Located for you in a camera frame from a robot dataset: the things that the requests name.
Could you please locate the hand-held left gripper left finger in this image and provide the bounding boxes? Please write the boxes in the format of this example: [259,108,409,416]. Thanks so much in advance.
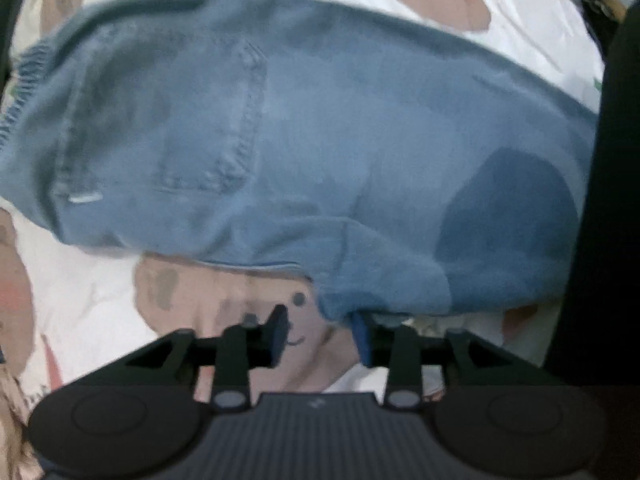
[125,304,291,411]

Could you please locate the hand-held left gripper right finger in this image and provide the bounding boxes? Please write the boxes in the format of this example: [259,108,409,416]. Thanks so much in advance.
[351,311,511,411]

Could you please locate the blue denim pants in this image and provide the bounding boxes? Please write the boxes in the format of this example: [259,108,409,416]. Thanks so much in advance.
[0,0,601,328]

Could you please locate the cream bear print blanket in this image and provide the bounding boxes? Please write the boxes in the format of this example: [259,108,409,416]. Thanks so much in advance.
[0,0,608,411]

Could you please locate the leopard print cloth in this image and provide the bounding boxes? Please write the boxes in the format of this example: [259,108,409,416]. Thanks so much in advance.
[580,0,631,56]

